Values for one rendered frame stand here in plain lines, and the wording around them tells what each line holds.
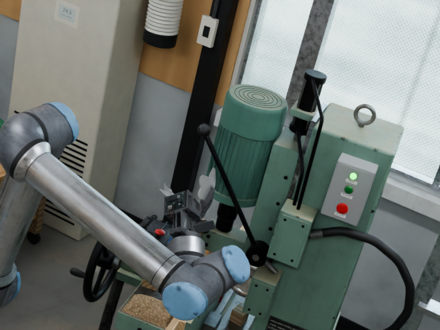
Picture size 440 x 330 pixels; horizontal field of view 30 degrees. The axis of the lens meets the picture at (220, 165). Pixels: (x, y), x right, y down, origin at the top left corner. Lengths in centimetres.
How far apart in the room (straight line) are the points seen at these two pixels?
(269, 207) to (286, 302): 28
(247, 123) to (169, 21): 154
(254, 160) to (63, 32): 178
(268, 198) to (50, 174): 67
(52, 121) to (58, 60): 187
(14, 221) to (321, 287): 86
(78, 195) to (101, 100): 196
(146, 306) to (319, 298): 48
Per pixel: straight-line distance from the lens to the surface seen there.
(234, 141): 223
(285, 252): 221
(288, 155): 222
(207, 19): 365
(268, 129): 222
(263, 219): 232
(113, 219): 184
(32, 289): 384
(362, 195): 211
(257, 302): 230
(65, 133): 207
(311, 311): 238
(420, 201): 358
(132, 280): 252
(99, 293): 272
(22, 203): 219
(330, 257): 228
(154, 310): 230
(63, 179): 190
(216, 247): 245
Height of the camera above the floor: 233
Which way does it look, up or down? 27 degrees down
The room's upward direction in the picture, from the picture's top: 14 degrees clockwise
